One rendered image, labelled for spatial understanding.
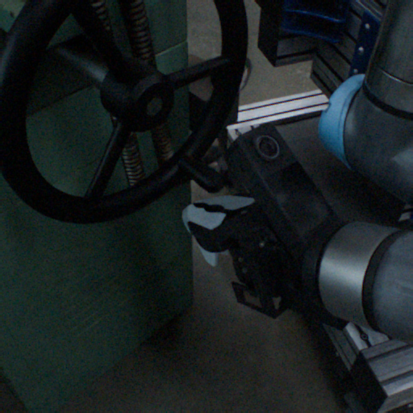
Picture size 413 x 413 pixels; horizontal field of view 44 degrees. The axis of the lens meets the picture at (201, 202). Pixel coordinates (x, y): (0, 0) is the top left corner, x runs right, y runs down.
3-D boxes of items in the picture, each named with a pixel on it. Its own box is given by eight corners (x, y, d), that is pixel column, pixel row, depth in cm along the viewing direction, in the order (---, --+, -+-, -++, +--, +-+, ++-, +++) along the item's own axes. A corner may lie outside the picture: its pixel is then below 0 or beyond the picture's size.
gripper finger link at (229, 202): (199, 247, 58) (254, 266, 51) (183, 201, 56) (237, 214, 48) (219, 234, 60) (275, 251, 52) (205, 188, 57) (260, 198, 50)
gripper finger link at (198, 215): (177, 261, 57) (231, 283, 49) (160, 214, 54) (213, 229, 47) (199, 247, 58) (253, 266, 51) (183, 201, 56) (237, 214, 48)
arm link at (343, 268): (352, 264, 33) (421, 206, 37) (299, 249, 37) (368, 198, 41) (372, 354, 36) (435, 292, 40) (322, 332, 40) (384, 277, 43)
